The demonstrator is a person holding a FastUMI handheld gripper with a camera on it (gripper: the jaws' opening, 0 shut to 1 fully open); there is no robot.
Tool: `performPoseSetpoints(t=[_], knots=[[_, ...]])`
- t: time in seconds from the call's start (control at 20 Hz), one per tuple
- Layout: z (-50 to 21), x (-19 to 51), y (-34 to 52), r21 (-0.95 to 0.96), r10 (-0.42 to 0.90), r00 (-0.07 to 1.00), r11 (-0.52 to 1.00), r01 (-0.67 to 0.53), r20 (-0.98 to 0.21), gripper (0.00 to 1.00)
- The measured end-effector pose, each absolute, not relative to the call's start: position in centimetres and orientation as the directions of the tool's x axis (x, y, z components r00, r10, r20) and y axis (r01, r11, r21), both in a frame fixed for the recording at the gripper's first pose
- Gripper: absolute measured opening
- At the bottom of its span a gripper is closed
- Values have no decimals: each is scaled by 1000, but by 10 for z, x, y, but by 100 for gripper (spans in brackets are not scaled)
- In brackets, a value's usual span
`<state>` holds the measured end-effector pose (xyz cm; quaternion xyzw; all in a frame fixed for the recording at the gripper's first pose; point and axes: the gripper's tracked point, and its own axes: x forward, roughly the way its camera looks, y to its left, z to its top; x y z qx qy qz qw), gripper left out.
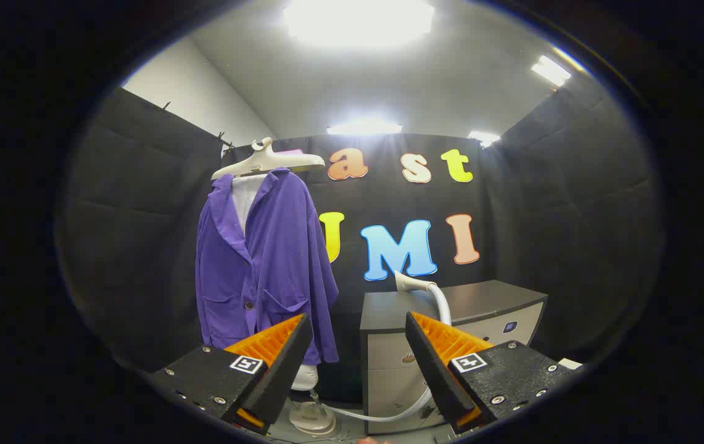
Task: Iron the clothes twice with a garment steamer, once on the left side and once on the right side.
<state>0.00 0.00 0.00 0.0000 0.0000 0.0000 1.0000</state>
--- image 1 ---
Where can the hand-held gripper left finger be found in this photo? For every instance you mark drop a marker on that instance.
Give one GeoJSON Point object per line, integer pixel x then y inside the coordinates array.
{"type": "Point", "coordinates": [277, 370]}

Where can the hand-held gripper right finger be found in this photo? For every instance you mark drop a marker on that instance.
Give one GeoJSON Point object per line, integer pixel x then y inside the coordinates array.
{"type": "Point", "coordinates": [435, 370]}

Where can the purple jacket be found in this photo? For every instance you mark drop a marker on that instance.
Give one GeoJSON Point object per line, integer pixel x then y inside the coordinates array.
{"type": "Point", "coordinates": [277, 259]}

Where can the white steamer base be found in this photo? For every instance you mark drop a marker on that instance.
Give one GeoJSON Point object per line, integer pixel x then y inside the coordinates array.
{"type": "Point", "coordinates": [313, 419]}

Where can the white clothes hanger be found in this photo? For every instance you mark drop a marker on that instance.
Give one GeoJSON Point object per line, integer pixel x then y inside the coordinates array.
{"type": "Point", "coordinates": [265, 161]}

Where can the grey drawer cabinet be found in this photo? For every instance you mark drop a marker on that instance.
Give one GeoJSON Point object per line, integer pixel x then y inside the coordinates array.
{"type": "Point", "coordinates": [389, 357]}

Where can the white paper sheet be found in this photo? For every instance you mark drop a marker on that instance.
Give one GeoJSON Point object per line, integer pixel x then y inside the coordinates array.
{"type": "Point", "coordinates": [570, 364]}

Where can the black backdrop cloth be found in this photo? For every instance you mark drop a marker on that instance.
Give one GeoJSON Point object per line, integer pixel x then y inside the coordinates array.
{"type": "Point", "coordinates": [142, 246]}

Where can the small ceiling light panel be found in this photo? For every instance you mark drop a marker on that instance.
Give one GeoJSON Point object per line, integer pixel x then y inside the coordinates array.
{"type": "Point", "coordinates": [483, 137]}

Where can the narrow ceiling light panel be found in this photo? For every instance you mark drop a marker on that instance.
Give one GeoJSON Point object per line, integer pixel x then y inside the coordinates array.
{"type": "Point", "coordinates": [550, 70]}

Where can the large ceiling light panel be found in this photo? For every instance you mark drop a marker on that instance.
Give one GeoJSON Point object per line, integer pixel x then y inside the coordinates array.
{"type": "Point", "coordinates": [358, 18]}

